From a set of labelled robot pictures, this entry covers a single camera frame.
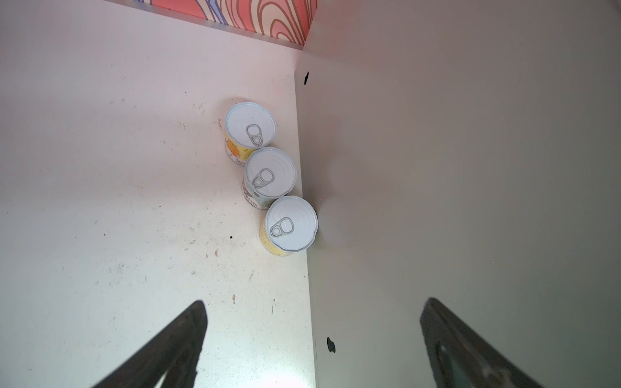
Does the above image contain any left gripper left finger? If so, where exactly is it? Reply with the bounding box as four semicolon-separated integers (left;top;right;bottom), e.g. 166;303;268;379
96;300;208;387

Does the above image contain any can row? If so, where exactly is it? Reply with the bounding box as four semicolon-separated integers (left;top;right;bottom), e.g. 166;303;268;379
259;196;319;256
224;102;277;166
242;146;297;210

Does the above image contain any grey metal cabinet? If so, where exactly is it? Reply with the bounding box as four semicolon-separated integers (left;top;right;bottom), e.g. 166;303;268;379
295;1;620;387

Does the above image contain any can left row back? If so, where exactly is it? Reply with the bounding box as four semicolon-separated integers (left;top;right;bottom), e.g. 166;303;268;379
224;102;277;166

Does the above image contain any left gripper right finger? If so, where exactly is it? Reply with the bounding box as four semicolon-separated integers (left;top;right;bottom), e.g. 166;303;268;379
420;297;542;388

